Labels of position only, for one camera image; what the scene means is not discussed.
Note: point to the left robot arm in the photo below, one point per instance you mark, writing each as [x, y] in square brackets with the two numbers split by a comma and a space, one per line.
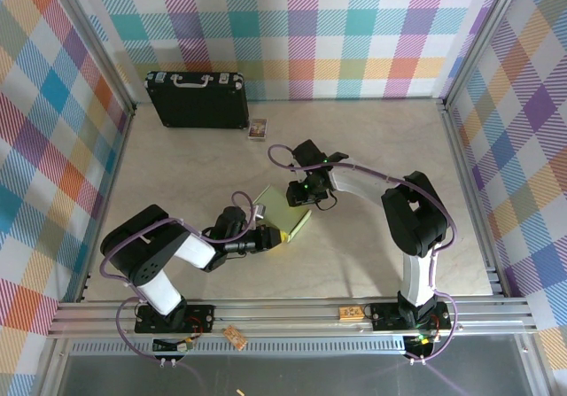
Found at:
[146, 250]

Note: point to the perforated metal strip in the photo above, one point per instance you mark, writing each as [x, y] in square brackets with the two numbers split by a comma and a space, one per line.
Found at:
[288, 347]

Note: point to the small colourful card box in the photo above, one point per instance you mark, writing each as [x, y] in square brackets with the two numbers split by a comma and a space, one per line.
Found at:
[258, 129]

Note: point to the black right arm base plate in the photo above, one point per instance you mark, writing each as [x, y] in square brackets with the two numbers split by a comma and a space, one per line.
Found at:
[385, 316]

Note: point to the aluminium side rail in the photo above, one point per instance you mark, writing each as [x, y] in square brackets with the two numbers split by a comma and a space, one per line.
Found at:
[476, 201]
[104, 192]

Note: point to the light green paper box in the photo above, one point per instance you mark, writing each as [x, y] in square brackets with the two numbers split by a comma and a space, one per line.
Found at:
[277, 212]

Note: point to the black connector with green plug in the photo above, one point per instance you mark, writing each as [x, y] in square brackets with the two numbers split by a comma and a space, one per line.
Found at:
[177, 346]

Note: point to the grey metal lower panel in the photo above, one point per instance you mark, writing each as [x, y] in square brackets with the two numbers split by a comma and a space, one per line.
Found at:
[310, 376]

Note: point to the aluminium frame cross rail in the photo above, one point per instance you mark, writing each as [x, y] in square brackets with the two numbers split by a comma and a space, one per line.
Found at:
[288, 314]

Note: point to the small rectangular wooden board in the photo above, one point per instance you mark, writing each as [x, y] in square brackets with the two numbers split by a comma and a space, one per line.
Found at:
[351, 313]

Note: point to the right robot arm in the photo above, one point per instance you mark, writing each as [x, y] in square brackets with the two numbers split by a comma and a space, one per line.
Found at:
[414, 219]

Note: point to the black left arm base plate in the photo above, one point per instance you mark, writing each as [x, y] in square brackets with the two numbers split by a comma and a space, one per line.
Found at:
[201, 318]

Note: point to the black connector with lit LEDs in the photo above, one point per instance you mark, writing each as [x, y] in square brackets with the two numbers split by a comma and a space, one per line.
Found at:
[420, 343]

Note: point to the aluminium frame post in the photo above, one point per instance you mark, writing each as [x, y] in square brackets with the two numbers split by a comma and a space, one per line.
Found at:
[95, 46]
[483, 41]

